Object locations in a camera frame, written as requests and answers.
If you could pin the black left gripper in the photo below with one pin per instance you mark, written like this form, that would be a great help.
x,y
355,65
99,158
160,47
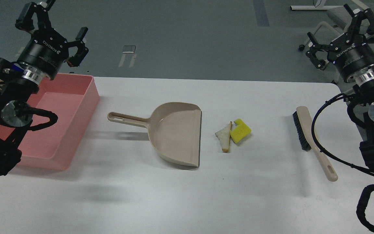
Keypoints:
x,y
47,49

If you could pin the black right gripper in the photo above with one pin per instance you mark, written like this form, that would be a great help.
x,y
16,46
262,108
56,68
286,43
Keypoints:
x,y
352,58

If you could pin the beige hand brush black bristles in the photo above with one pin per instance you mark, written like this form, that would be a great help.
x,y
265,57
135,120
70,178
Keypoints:
x,y
303,123

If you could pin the yellow sponge piece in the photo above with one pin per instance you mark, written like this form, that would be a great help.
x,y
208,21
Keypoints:
x,y
240,131

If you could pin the beige plastic dustpan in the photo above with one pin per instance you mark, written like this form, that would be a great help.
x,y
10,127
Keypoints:
x,y
174,130

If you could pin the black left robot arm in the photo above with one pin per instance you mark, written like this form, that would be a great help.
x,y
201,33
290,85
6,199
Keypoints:
x,y
17,117

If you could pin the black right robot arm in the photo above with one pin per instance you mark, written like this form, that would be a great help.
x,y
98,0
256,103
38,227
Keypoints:
x,y
361,102

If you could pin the pink plastic bin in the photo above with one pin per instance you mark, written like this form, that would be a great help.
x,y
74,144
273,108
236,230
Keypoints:
x,y
73,98

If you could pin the white desk base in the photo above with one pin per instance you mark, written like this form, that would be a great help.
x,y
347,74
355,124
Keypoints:
x,y
317,5

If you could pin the grey white office chair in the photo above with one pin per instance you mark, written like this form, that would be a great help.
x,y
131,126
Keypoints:
x,y
336,19

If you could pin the metal floor socket plate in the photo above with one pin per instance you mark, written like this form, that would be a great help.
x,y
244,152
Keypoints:
x,y
129,49

